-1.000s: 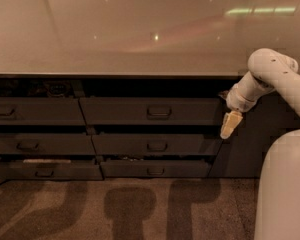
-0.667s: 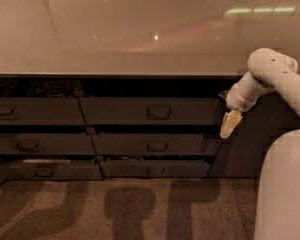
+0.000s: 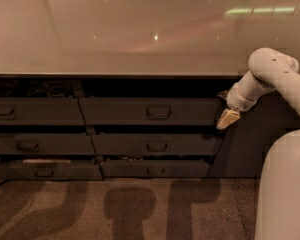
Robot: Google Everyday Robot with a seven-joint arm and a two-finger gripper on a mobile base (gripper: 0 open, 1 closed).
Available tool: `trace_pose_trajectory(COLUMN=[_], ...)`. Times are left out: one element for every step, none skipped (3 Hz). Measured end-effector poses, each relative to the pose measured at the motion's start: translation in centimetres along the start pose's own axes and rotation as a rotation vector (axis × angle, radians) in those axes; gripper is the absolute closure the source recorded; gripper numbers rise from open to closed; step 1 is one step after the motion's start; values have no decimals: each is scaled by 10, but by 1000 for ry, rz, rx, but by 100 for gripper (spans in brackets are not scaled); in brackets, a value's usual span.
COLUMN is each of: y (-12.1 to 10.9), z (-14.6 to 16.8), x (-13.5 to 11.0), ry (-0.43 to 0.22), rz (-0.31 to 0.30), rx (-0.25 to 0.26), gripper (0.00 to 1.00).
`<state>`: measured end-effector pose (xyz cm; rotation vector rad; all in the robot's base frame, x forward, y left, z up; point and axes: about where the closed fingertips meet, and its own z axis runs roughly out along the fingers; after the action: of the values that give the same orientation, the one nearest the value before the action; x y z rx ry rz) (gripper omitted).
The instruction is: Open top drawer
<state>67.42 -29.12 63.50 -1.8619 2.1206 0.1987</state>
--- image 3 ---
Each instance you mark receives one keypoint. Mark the dark grey drawer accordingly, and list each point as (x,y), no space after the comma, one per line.
(46,144)
(155,169)
(156,144)
(40,111)
(150,111)
(83,170)

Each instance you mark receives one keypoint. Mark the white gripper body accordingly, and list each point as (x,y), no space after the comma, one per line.
(237,100)

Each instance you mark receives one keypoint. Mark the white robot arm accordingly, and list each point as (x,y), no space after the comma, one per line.
(278,208)

